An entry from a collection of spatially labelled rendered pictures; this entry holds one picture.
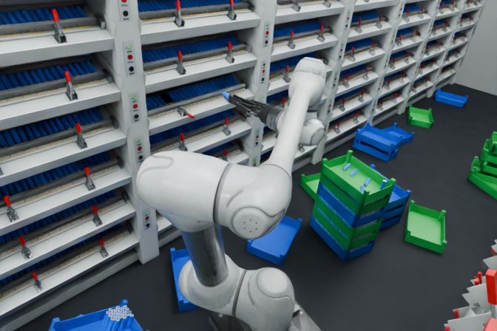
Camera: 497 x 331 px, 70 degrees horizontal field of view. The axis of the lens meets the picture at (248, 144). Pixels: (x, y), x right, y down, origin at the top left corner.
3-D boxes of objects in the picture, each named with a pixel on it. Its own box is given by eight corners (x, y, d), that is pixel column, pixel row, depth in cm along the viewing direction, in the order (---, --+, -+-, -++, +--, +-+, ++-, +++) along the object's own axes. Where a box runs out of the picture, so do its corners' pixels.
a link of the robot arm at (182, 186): (235, 323, 123) (177, 305, 127) (248, 278, 133) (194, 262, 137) (214, 210, 64) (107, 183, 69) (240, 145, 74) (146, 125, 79)
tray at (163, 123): (251, 101, 184) (257, 87, 177) (146, 137, 146) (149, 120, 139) (228, 77, 191) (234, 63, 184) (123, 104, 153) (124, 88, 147)
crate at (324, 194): (383, 216, 181) (387, 205, 177) (353, 228, 173) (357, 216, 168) (344, 183, 203) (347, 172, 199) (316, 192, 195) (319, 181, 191)
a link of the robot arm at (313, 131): (291, 133, 133) (299, 100, 129) (325, 148, 124) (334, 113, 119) (272, 137, 126) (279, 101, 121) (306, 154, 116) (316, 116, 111)
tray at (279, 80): (329, 74, 227) (340, 57, 217) (264, 97, 189) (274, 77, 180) (308, 55, 234) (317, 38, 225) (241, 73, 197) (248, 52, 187)
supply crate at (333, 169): (391, 193, 173) (396, 179, 169) (362, 205, 163) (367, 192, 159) (347, 162, 194) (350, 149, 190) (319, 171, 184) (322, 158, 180)
